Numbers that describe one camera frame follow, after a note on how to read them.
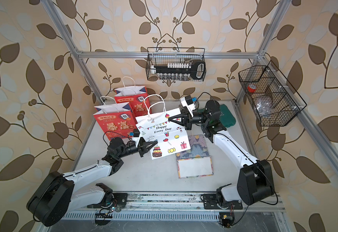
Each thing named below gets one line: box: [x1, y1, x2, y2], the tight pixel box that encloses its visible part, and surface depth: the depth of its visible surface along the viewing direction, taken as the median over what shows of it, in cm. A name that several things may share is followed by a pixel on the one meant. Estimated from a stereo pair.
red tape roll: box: [247, 84, 257, 93], surface depth 88 cm
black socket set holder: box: [151, 60, 207, 81], surface depth 86 cm
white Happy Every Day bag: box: [135, 94, 191, 160], surface depth 70 cm
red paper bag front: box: [93, 96, 138, 142], surface depth 86 cm
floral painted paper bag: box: [175, 134, 214, 179], surface depth 87 cm
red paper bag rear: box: [113, 76, 152, 118], surface depth 95 cm
